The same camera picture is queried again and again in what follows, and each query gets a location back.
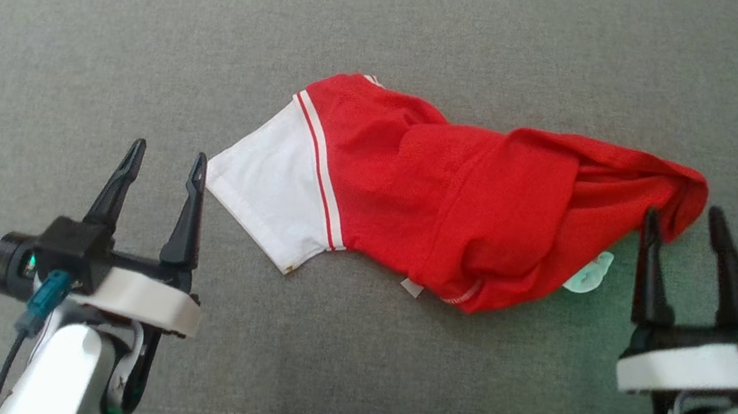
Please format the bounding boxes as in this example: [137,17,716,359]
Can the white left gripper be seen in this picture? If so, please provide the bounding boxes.
[65,131,223,341]

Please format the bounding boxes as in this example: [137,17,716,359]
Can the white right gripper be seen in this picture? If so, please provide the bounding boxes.
[612,196,738,408]

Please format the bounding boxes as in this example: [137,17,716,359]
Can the red jersey white sleeves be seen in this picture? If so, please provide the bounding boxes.
[192,54,718,343]

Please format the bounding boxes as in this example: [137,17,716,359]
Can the black cable blue connector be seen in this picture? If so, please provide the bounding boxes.
[0,263,76,414]

